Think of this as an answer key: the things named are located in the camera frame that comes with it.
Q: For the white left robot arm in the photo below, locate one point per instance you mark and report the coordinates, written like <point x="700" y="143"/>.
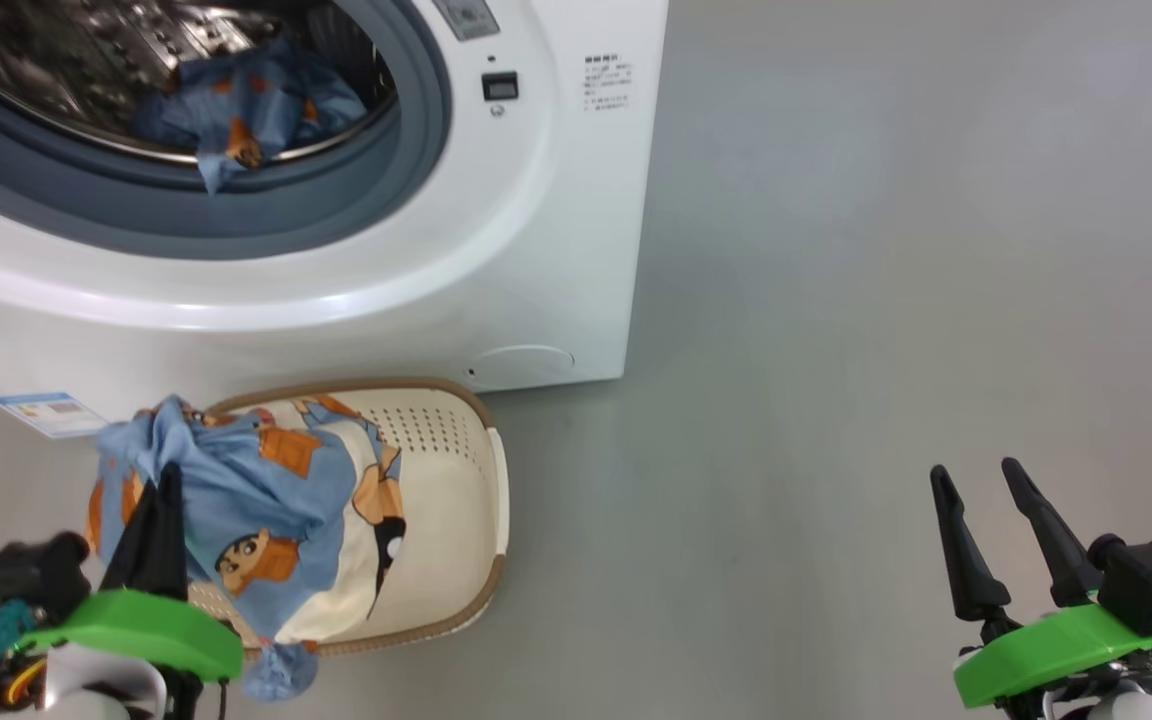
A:
<point x="101" y="690"/>

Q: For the washing machine drum opening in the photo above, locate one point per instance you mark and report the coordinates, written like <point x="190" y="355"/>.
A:
<point x="56" y="60"/>

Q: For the blue cartoon print garment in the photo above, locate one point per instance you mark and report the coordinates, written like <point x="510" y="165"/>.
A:
<point x="266" y="100"/>
<point x="236" y="490"/>

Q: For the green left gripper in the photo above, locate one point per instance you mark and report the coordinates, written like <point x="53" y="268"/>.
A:
<point x="136" y="625"/>

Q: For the blue energy label sticker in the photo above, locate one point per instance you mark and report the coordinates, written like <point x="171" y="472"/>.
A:
<point x="48" y="414"/>

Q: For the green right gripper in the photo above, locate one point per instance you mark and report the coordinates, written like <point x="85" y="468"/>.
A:
<point x="1056" y="650"/>

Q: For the white front-load washing machine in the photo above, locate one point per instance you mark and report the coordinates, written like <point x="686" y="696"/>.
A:
<point x="386" y="270"/>

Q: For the grey warning sticker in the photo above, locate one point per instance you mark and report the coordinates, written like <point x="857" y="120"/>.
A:
<point x="466" y="17"/>

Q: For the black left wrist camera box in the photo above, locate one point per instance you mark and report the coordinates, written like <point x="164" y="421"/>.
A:
<point x="31" y="575"/>

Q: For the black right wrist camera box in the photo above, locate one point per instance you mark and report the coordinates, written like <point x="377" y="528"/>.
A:
<point x="1151" y="580"/>

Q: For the cream perforated laundry basket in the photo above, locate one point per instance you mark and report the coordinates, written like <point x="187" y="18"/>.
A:
<point x="446" y="500"/>

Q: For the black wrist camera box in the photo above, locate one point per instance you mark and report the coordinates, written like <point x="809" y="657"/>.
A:
<point x="1151" y="580"/>
<point x="31" y="575"/>

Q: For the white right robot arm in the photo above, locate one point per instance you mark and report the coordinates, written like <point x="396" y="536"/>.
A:
<point x="1116" y="705"/>

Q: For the black text instruction label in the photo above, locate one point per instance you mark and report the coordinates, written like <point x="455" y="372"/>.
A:
<point x="608" y="82"/>

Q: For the round white filter cover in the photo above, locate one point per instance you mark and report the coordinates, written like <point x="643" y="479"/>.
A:
<point x="521" y="367"/>

